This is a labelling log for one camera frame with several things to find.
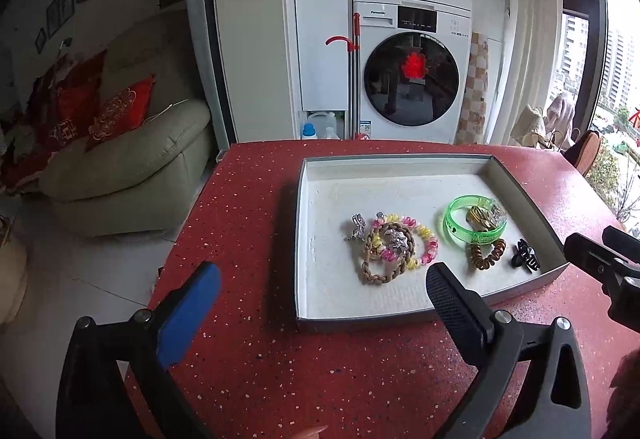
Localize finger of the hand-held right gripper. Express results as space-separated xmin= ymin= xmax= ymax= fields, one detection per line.
xmin=563 ymin=232 xmax=640 ymax=281
xmin=601 ymin=225 xmax=640 ymax=265

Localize green glitter bangle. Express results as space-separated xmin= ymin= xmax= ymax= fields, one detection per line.
xmin=443 ymin=193 xmax=509 ymax=249

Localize white detergent bottle blue cap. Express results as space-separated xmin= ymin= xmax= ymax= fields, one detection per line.
xmin=301 ymin=111 xmax=337 ymax=141

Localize red cushions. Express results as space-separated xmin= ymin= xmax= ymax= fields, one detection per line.
xmin=0 ymin=51 xmax=109 ymax=193

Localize silver star hair clip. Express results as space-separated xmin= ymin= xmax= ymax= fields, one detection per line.
xmin=379 ymin=227 xmax=409 ymax=252

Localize red embroidered cushion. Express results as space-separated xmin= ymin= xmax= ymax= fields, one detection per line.
xmin=85 ymin=74 xmax=156 ymax=152

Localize gold hair clip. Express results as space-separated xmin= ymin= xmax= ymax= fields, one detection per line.
xmin=465 ymin=204 xmax=502 ymax=233

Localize pink yellow spiral hair tie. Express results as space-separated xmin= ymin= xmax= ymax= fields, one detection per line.
xmin=369 ymin=212 xmax=440 ymax=273

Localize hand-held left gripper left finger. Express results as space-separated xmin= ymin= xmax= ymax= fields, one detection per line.
xmin=55 ymin=261 xmax=224 ymax=439

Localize beige leather sofa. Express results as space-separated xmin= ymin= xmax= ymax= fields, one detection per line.
xmin=39 ymin=11 xmax=214 ymax=238

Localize white cabinet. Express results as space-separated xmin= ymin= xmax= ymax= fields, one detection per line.
xmin=291 ymin=0 xmax=354 ymax=114

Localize beige braided hair tie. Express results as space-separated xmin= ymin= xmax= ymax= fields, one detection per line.
xmin=355 ymin=221 xmax=417 ymax=286

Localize white washing machine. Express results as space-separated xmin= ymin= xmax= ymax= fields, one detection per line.
xmin=352 ymin=0 xmax=474 ymax=146

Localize brown wooden chair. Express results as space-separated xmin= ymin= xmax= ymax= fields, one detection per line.
xmin=564 ymin=129 xmax=601 ymax=178

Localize brown spiral hair tie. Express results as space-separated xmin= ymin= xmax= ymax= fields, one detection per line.
xmin=468 ymin=238 xmax=508 ymax=273

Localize grey jewelry tray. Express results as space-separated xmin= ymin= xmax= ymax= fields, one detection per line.
xmin=293 ymin=153 xmax=571 ymax=334

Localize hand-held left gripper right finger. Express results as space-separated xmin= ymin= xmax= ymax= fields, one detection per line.
xmin=425 ymin=261 xmax=594 ymax=439

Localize dark fuzzy cloth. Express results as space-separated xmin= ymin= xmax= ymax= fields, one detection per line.
xmin=609 ymin=348 xmax=640 ymax=439

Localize white curtain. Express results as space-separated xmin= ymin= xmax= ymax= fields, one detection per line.
xmin=504 ymin=0 xmax=564 ymax=146

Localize checkered cloth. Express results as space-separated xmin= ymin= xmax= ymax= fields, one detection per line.
xmin=454 ymin=31 xmax=489 ymax=145

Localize red and white mop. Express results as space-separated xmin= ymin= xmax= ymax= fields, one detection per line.
xmin=325 ymin=12 xmax=362 ymax=141

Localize large picture frame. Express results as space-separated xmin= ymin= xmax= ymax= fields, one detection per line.
xmin=46 ymin=0 xmax=75 ymax=38

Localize white fluffy cloth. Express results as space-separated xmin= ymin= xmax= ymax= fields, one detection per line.
xmin=547 ymin=91 xmax=576 ymax=150

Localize black claw hair clip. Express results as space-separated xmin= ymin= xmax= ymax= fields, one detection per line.
xmin=509 ymin=238 xmax=543 ymax=273

